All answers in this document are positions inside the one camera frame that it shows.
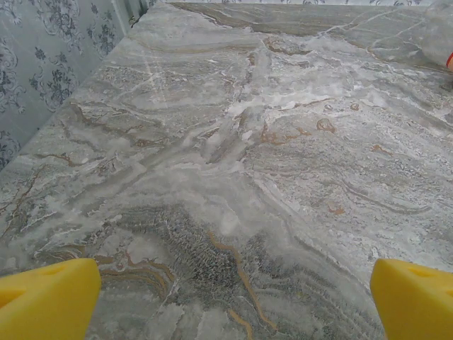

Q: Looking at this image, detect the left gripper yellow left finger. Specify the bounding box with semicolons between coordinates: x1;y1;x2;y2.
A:
0;257;103;340

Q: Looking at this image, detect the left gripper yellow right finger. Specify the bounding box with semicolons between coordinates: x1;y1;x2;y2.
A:
369;258;453;340

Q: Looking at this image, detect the Coca-Cola bottle red label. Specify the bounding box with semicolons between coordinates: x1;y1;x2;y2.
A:
420;0;453;75

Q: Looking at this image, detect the aluminium frame post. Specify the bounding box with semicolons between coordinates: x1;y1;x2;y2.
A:
115;0;156;28

